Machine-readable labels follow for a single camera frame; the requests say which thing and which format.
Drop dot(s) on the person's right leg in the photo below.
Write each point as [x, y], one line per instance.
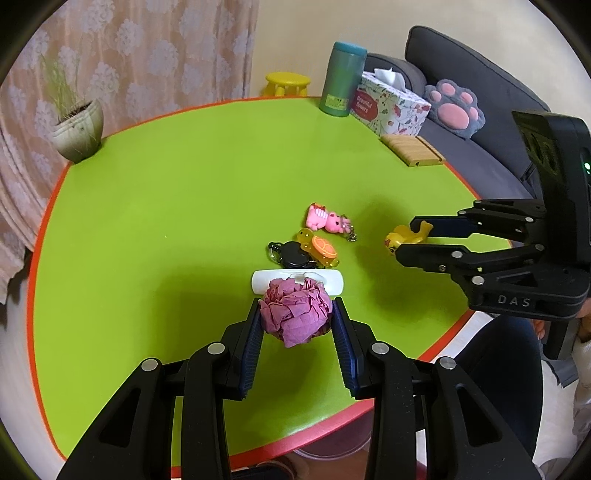
[503, 360]

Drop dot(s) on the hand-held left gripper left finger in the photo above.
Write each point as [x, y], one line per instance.
[251, 341]

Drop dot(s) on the wooden phone stand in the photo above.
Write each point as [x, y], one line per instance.
[411, 150]

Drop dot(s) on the person's right forearm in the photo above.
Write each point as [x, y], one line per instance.
[582, 392]

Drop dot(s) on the pink paper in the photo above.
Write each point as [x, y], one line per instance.
[295, 309]

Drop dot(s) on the yellow plastic stool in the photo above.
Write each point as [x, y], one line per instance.
[286, 79]

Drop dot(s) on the orange turtle toy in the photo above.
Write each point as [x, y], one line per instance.
[321, 247]

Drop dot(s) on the white adhesive wall hook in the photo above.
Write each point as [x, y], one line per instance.
[332, 279]

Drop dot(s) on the yellow duck toy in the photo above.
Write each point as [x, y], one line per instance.
[399, 237]

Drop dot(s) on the grey sofa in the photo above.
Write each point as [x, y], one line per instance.
[461, 60]

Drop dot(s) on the person's right hand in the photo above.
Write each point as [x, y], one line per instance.
[584, 325]

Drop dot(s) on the teal thermos bottle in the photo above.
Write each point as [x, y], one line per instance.
[341, 78]

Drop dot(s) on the beige patterned curtain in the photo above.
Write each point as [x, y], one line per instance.
[138, 55]

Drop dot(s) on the potted grass plant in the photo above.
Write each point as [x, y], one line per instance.
[76, 134]

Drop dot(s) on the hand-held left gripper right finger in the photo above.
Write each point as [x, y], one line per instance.
[344, 341]

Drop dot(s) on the floral tissue box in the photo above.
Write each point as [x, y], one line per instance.
[392, 108]

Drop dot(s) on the grey paw cushion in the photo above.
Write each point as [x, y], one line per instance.
[455, 110]

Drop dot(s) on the black badge reel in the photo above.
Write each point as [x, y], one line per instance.
[293, 253]

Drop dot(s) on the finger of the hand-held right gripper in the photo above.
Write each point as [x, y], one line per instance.
[438, 256]
[452, 227]

